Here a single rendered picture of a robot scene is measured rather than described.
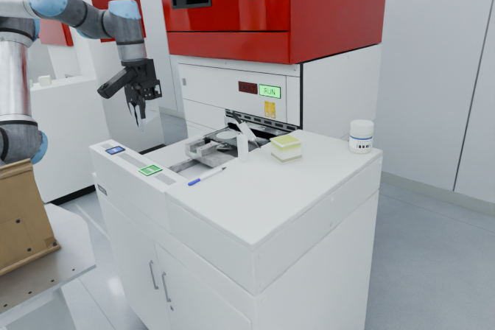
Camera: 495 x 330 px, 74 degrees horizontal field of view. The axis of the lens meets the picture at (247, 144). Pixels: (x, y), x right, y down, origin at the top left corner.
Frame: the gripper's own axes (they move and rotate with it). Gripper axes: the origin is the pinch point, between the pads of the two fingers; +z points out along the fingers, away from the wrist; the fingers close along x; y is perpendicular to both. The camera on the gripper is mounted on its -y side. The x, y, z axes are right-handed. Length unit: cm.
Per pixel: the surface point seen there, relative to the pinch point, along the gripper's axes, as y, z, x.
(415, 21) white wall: 207, -17, -2
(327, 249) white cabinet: 26, 34, -50
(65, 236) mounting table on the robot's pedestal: -25.9, 28.7, 8.7
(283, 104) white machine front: 59, 6, -7
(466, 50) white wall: 207, 1, -36
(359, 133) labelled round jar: 51, 7, -45
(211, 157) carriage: 30.4, 22.7, 6.8
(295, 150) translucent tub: 33.2, 10.2, -32.7
